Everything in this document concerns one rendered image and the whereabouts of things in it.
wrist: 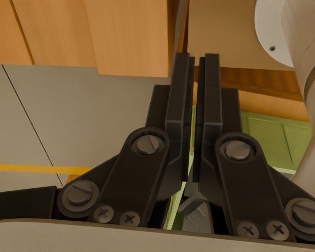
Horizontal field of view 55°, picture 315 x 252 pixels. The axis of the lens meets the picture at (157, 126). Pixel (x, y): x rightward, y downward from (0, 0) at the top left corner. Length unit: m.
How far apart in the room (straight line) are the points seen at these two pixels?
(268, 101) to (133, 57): 0.35
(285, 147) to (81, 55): 0.48
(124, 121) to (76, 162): 0.61
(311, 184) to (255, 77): 0.58
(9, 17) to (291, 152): 0.63
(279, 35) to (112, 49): 0.28
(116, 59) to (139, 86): 1.16
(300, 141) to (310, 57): 0.45
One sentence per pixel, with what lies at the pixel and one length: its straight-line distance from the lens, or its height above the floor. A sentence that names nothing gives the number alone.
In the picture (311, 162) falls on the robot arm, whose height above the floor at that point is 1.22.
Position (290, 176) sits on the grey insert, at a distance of 0.89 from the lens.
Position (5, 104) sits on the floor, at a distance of 2.19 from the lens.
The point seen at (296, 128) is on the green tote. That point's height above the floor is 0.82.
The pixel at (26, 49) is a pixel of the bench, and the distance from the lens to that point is 0.67.
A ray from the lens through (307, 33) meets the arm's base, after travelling 0.37.
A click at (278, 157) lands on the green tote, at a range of 0.70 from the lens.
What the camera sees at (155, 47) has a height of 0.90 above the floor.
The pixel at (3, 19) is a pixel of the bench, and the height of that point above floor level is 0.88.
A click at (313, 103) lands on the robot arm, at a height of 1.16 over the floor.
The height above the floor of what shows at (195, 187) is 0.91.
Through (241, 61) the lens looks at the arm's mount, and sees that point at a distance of 0.52.
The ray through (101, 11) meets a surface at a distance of 0.55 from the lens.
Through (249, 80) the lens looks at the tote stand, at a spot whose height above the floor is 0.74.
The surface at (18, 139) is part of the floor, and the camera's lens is 2.41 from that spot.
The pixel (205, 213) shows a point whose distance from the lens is 0.81.
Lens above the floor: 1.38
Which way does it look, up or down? 46 degrees down
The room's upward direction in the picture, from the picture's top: 170 degrees counter-clockwise
